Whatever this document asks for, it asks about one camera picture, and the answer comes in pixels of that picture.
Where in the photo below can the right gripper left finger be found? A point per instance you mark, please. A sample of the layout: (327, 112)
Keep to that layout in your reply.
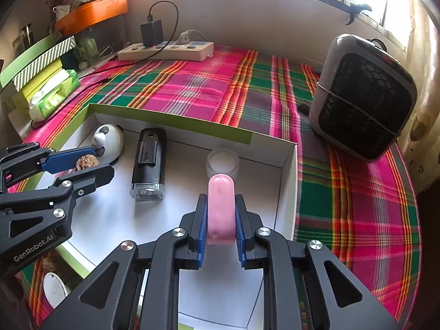
(137, 286)

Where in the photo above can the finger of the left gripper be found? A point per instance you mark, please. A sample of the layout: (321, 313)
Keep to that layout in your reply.
(20, 162)
(77, 184)

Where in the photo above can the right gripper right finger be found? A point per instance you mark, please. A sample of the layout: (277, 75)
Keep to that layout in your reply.
(305, 286)

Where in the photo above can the brown walnut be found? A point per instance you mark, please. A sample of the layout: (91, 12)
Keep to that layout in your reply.
(86, 161)
(53, 263)

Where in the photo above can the white lid green jar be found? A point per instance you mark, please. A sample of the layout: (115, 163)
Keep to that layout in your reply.
(55, 290)

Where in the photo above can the white panda figure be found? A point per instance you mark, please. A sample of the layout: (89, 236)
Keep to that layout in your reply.
(108, 142)

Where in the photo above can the black bike light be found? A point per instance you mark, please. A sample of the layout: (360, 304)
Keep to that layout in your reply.
(148, 179)

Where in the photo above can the pink clip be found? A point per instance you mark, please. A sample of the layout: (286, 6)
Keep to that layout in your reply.
(221, 214)

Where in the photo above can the green tissue pack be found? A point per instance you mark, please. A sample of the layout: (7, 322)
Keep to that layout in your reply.
(53, 92)

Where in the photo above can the yellow green box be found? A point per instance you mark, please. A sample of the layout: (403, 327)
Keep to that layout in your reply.
(21, 99)

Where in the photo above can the striped white box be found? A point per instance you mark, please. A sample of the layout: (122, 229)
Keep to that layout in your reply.
(38, 64)

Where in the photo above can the green flat lid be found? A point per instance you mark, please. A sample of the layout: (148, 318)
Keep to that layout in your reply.
(25, 58)

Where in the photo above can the pink plaid bed cloth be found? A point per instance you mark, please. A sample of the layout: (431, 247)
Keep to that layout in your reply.
(365, 212)

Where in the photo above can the green white cardboard box tray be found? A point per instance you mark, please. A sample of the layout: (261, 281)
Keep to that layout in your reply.
(201, 158)

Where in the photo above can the orange shelf tray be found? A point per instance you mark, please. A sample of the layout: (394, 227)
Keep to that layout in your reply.
(90, 14)

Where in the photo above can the black charger adapter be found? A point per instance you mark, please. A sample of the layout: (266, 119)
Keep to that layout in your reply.
(151, 32)

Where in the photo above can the white plug on strip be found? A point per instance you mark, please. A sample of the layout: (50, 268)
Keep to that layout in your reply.
(185, 37)

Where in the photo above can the grey black fan heater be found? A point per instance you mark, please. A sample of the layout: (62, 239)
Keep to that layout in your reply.
(363, 98)

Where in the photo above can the beige power strip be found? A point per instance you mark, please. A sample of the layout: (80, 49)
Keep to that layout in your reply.
(193, 51)

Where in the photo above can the black window latch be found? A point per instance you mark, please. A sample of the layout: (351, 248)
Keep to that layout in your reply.
(356, 9)

